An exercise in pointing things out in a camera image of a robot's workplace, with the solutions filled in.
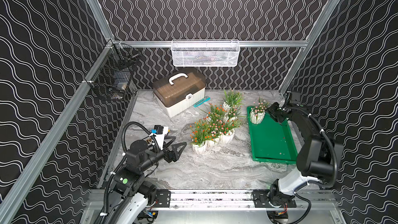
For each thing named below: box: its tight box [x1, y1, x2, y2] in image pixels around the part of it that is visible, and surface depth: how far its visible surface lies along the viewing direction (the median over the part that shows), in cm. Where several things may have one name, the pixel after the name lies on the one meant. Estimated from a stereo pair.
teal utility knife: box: [193, 95, 211, 108], surface depth 116 cm
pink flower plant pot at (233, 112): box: [228, 105, 243, 123], surface depth 94 cm
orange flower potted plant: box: [189, 117, 210, 155], surface depth 86 cm
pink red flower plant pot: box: [204, 118, 241, 147], surface depth 85 cm
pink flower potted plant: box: [249, 95, 270, 125], surface depth 94 cm
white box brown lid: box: [152, 72, 206, 118], surface depth 100 cm
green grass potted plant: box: [222, 89, 245, 117], surface depth 102 cm
